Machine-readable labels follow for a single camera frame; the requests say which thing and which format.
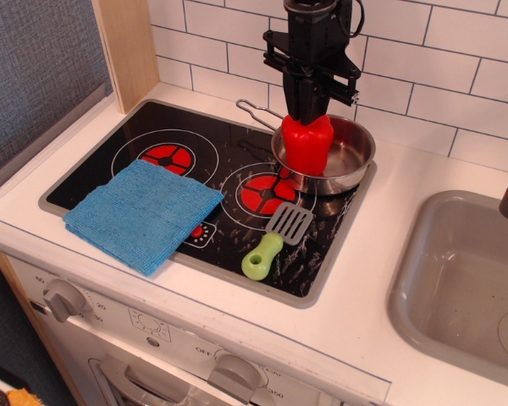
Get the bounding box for wooden side post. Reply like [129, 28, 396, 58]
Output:
[92, 0, 160, 114]

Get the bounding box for yellow object bottom corner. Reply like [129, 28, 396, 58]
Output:
[6, 388, 43, 406]

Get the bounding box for grey oven knob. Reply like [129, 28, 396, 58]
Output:
[207, 354, 262, 404]
[43, 279, 86, 323]

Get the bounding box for red toy bell pepper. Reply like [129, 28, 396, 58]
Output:
[281, 115, 334, 176]

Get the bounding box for black toy stove top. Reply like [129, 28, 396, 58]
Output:
[39, 101, 375, 308]

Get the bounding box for steel frying pan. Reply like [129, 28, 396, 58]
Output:
[235, 99, 376, 196]

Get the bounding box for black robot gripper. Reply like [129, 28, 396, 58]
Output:
[262, 6, 361, 125]

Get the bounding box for grey oven door handle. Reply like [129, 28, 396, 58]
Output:
[100, 355, 202, 405]

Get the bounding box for grey spatula green handle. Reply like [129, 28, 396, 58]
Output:
[241, 203, 313, 281]

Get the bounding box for grey left oven knob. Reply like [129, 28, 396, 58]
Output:
[43, 279, 86, 323]

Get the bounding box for grey sink basin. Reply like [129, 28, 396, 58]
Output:
[389, 190, 508, 386]

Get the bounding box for grey right oven knob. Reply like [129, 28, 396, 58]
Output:
[207, 354, 262, 404]

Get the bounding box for blue towel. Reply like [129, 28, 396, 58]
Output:
[63, 160, 224, 276]

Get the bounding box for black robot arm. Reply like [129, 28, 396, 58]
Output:
[262, 0, 365, 125]

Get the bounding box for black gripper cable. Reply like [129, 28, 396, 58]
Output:
[342, 0, 366, 38]

